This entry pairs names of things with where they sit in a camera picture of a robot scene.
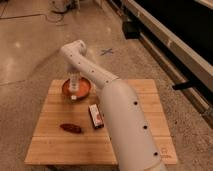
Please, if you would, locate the orange ceramic bowl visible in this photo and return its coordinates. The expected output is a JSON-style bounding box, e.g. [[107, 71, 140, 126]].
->
[[62, 77, 91, 101]]

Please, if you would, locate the dark red sausage toy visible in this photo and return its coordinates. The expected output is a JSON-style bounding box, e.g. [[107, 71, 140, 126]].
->
[[60, 124, 82, 134]]

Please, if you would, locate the black floor cable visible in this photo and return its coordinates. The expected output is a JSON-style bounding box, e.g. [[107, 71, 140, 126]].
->
[[43, 8, 68, 28]]

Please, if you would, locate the long white counter edge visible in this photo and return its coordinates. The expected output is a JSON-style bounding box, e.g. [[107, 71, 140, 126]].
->
[[109, 0, 213, 124]]

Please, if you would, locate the black box on floor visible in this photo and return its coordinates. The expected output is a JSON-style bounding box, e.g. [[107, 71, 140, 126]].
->
[[122, 21, 140, 39]]

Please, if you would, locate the white machine base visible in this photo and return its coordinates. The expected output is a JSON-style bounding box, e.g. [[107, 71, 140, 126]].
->
[[49, 0, 80, 13]]

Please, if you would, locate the white squeeze bottle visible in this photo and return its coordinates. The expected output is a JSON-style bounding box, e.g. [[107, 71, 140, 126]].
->
[[69, 76, 79, 100]]

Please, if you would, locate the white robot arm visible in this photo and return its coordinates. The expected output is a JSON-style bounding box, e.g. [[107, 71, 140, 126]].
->
[[60, 40, 168, 171]]

